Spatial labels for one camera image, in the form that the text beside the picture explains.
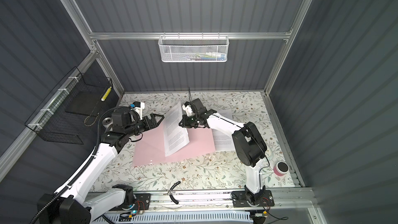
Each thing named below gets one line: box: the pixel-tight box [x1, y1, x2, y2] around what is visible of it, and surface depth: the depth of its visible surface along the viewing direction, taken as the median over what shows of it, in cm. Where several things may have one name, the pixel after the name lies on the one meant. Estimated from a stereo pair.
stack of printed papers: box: [211, 128, 236, 151], surface depth 95 cm
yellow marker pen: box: [100, 86, 112, 102], surface depth 82 cm
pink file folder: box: [132, 121, 216, 167], surface depth 91 cm
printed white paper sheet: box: [162, 100, 190, 158], surface depth 92 cm
